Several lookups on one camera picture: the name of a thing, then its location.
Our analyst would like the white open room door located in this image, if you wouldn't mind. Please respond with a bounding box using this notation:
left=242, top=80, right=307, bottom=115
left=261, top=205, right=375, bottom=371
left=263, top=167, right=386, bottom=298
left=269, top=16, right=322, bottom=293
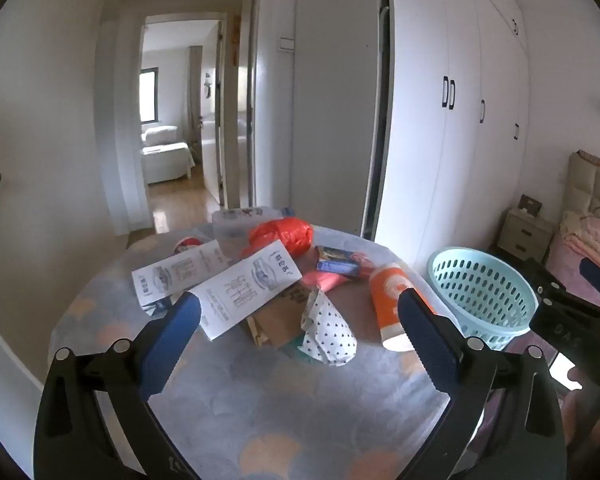
left=200, top=20, right=227, bottom=207

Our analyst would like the folded pink blanket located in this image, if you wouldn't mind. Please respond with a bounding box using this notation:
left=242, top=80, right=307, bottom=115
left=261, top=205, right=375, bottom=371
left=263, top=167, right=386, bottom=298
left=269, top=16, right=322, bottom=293
left=560, top=210, right=600, bottom=266

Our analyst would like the white sliding door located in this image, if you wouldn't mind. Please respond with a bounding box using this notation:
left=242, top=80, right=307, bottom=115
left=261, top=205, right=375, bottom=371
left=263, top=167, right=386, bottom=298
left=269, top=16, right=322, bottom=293
left=252, top=0, right=392, bottom=241

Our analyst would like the window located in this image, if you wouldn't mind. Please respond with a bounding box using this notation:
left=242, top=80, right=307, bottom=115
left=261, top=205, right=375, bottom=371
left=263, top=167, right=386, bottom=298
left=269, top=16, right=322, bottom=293
left=140, top=67, right=159, bottom=123

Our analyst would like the round table with printed cloth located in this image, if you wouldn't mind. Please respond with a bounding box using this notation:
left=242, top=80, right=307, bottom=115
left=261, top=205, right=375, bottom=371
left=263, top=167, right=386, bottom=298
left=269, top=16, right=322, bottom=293
left=47, top=222, right=481, bottom=480

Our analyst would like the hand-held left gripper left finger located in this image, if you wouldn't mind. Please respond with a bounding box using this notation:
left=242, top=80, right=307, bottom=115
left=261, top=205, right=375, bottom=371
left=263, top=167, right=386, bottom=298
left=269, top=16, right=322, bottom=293
left=32, top=291, right=203, bottom=480

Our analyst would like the beige curtain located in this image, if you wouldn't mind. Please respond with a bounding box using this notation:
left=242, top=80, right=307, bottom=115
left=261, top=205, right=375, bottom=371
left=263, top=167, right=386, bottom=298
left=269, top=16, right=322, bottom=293
left=186, top=46, right=204, bottom=147

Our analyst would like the red white paper cup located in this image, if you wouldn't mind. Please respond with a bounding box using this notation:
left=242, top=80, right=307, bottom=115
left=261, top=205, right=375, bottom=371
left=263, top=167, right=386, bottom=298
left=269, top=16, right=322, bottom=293
left=173, top=236, right=204, bottom=256

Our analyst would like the polka-dot paper wrapper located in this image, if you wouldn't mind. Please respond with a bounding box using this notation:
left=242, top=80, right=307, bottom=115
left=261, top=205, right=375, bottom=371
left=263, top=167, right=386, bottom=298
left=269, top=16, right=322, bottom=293
left=300, top=287, right=358, bottom=367

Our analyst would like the person's right forearm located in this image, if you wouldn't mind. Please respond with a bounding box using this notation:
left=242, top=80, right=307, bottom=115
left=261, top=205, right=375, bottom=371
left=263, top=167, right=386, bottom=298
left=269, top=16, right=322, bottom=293
left=562, top=387, right=600, bottom=461

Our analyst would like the orange plastic bag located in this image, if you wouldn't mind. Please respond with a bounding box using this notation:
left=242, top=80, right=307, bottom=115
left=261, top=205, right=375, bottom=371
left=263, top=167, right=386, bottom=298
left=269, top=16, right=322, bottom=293
left=242, top=215, right=315, bottom=261

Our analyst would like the white bed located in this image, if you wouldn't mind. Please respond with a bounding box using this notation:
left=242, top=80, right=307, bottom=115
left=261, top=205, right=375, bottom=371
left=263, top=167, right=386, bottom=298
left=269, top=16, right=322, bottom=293
left=141, top=125, right=196, bottom=184

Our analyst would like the brown cardboard box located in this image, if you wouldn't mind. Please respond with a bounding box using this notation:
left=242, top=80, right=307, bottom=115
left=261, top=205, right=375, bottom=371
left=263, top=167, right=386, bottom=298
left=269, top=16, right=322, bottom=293
left=245, top=282, right=322, bottom=350

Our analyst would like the orange white paper cup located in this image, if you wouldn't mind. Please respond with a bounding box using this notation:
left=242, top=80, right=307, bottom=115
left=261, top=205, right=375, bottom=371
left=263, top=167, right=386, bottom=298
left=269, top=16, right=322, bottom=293
left=370, top=262, right=433, bottom=352

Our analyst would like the blue card box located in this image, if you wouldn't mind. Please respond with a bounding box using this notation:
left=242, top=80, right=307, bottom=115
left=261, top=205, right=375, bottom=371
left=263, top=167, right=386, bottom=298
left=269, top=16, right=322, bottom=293
left=315, top=245, right=381, bottom=278

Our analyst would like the white wardrobe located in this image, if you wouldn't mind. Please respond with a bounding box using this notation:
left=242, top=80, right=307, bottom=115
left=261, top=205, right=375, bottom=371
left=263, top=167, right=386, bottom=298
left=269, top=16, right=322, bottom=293
left=385, top=0, right=531, bottom=271

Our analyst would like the beige nightstand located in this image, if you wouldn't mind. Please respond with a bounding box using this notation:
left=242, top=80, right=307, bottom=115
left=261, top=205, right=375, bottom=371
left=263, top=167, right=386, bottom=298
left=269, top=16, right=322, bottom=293
left=496, top=208, right=556, bottom=263

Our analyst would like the clear plastic box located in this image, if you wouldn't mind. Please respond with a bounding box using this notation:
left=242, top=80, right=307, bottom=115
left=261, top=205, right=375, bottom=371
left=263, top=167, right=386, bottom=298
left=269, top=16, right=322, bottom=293
left=211, top=205, right=293, bottom=239

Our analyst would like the light blue plastic basket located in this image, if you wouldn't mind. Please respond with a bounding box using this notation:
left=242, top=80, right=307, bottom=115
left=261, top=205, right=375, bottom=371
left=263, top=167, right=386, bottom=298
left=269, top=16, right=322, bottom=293
left=426, top=246, right=540, bottom=352

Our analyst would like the bed with pink cover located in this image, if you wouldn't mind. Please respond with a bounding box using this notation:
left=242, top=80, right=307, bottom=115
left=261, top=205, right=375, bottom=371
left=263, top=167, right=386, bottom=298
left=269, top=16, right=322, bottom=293
left=545, top=152, right=600, bottom=313

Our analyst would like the pink red packet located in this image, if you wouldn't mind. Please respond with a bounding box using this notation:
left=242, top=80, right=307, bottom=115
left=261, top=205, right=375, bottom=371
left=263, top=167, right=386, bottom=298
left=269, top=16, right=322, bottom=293
left=300, top=270, right=352, bottom=294

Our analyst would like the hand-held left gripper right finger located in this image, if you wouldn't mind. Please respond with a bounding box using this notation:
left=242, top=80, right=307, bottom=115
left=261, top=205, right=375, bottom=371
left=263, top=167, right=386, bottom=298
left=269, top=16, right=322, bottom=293
left=396, top=289, right=568, bottom=480

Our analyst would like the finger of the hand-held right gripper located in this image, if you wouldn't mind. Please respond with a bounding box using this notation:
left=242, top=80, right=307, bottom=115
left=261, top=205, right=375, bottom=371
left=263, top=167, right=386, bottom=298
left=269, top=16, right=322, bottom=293
left=579, top=257, right=600, bottom=306
left=522, top=257, right=600, bottom=316

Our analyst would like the white printed leaflet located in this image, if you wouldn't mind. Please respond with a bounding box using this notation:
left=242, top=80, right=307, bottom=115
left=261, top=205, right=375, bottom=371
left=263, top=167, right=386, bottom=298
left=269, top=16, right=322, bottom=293
left=131, top=240, right=233, bottom=311
left=190, top=245, right=302, bottom=342

